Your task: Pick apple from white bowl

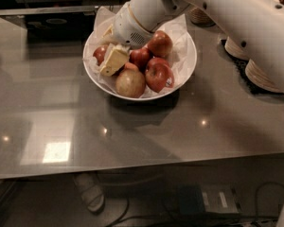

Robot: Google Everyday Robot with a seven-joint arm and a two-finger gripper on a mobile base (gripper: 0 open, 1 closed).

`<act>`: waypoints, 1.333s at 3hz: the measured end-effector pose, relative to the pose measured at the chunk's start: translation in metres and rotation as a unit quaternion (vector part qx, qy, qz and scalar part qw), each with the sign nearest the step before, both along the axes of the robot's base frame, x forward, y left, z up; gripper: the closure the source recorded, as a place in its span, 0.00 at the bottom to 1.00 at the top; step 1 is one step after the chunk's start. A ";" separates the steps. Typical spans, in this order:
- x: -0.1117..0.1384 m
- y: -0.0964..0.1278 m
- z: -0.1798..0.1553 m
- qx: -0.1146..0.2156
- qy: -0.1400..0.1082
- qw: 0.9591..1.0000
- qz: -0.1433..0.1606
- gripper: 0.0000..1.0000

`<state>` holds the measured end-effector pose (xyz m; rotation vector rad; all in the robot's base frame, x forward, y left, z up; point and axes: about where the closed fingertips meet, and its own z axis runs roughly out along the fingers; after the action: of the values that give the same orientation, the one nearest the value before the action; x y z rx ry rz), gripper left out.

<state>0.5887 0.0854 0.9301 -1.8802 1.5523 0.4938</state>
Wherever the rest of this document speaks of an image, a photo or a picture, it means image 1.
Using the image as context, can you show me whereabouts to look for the glass jar with cereal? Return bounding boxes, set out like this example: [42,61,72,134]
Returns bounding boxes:
[188,8,215,26]

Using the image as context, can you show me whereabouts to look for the tall stack paper plates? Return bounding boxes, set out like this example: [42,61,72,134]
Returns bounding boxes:
[224,37,249,61]

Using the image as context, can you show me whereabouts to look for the front stack paper plates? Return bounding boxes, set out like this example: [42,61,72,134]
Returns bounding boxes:
[245,60,280,93]

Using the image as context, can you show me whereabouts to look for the white bowl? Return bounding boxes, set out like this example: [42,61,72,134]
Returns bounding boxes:
[82,16,198,102]

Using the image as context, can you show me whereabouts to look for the white paper bowl liner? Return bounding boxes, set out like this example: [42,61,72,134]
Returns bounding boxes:
[82,2,195,98]

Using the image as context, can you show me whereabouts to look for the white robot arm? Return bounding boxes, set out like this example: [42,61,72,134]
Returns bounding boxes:
[102,0,284,93]

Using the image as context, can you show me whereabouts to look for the black induction cooktop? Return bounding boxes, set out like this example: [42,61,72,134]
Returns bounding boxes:
[0,12,96,41]

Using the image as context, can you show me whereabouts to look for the small orange apple middle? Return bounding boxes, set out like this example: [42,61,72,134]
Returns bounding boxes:
[123,62,139,71]

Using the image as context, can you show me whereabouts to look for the black cable on floor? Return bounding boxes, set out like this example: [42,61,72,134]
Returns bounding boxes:
[254,182,284,219]

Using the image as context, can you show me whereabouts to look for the grey power strip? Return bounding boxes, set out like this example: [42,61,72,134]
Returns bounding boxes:
[73,172,105,215]

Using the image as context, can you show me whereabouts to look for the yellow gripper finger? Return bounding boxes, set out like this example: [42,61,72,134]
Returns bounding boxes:
[102,25,114,40]
[99,44,130,77]

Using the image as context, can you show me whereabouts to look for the yellow-green apple front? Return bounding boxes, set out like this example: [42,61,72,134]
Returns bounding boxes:
[115,69,146,98]

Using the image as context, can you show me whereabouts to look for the black rubber mat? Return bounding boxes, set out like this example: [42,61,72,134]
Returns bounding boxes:
[221,39,282,95]

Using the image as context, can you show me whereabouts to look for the blue box under table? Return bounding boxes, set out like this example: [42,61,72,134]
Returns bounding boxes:
[178,185,205,216]

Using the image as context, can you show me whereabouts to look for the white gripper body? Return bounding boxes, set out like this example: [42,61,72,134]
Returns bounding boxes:
[113,0,154,47]

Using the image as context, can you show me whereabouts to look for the red apple with sticker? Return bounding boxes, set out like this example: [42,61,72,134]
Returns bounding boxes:
[145,63,174,93]

